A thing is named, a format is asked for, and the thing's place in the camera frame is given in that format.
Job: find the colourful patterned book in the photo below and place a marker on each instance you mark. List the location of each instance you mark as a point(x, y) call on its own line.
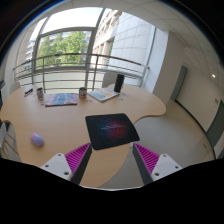
point(61, 99)

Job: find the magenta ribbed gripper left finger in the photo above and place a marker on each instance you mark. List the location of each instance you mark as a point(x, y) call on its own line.
point(70, 166)

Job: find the grey chair backrest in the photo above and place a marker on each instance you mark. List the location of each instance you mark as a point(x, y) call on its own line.
point(109, 78)

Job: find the metal balcony railing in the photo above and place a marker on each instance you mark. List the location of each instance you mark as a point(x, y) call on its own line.
point(91, 72)

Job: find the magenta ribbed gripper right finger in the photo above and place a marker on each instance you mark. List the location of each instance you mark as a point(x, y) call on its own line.
point(153, 166)

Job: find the lilac computer mouse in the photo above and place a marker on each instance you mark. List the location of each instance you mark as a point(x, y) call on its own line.
point(37, 140)

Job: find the black galaxy mouse pad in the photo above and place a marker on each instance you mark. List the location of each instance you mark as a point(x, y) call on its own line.
point(110, 130)

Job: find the white mug with print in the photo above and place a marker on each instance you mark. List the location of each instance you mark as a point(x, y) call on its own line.
point(82, 93)

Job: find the black cylindrical speaker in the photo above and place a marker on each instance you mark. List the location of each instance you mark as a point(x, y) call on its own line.
point(119, 82)

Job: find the grey-green door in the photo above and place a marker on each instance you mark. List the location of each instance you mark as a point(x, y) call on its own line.
point(179, 83)

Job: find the light blue notebook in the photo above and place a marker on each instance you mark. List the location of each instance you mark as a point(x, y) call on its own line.
point(103, 94)

